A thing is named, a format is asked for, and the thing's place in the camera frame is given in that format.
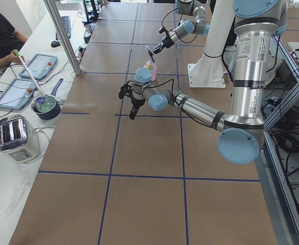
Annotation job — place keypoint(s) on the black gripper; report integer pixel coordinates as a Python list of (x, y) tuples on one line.
[(137, 102), (166, 41)]

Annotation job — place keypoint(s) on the purple highlighter pen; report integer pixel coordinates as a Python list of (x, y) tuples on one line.
[(150, 54)]

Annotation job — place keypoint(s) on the yellow highlighter pen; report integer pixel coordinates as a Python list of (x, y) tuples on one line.
[(148, 65)]

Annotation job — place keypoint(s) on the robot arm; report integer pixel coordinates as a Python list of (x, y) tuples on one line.
[(192, 21), (241, 138)]

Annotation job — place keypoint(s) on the pink mesh pen holder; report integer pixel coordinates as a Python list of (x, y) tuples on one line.
[(153, 71)]

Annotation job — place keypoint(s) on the small metal cup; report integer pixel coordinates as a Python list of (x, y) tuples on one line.
[(88, 28)]

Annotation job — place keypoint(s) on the dark pot with lid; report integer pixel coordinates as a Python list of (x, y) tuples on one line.
[(46, 107)]

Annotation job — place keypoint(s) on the black keyboard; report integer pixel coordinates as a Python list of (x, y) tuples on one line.
[(66, 21)]

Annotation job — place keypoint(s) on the black computer mouse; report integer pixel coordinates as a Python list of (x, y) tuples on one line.
[(55, 44)]

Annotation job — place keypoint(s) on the far teach pendant tablet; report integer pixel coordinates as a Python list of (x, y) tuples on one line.
[(41, 65)]

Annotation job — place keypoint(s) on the teach pendant tablet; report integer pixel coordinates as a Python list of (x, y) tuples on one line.
[(17, 94), (41, 65)]

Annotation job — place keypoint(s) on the near teach pendant tablet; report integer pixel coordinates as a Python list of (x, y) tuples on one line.
[(17, 94)]

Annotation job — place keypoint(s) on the silver white toaster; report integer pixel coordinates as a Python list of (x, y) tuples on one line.
[(18, 139)]

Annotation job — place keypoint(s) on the long stick with green tip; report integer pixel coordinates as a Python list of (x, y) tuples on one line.
[(29, 74)]

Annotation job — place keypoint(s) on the person in black shirt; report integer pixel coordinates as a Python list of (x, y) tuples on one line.
[(11, 40)]

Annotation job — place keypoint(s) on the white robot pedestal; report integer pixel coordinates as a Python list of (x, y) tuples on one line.
[(208, 71)]

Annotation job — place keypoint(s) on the aluminium frame post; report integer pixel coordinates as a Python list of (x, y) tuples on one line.
[(62, 35)]

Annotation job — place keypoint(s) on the aluminium frame rail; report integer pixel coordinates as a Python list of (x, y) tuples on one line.
[(278, 164)]

